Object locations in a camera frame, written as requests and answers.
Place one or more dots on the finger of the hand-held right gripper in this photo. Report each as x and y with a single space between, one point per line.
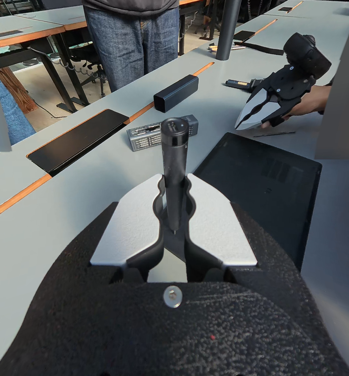
255 100
259 116

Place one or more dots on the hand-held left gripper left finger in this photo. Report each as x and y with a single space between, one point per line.
127 232

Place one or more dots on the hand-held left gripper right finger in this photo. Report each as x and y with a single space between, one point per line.
218 232

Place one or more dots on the thin black pry tool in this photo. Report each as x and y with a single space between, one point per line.
274 134

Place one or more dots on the black laptop bottom cover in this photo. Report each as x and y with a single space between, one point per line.
250 182

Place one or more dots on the black electric screwdriver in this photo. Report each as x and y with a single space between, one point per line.
174 161

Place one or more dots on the dark grey screwdriver bit tray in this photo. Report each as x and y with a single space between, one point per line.
145 139

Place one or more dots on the grey desk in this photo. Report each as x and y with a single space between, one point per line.
74 205

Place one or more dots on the person's right hand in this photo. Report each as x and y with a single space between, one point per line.
312 101

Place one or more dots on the black tool with yellow label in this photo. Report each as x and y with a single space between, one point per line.
239 84

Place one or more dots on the black flat strip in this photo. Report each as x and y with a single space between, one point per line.
262 48

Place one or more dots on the small tan round object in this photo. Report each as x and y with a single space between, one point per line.
213 47

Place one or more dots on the dark grey metal case sleeve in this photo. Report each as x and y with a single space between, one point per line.
177 92

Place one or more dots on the black office chair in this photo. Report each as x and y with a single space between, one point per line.
87 58

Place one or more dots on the wide wooden pillar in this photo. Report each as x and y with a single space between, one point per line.
12 85

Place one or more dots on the orange-edged grey table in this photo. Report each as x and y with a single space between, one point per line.
21 32

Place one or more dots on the dark grey round desk post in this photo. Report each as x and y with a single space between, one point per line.
228 29

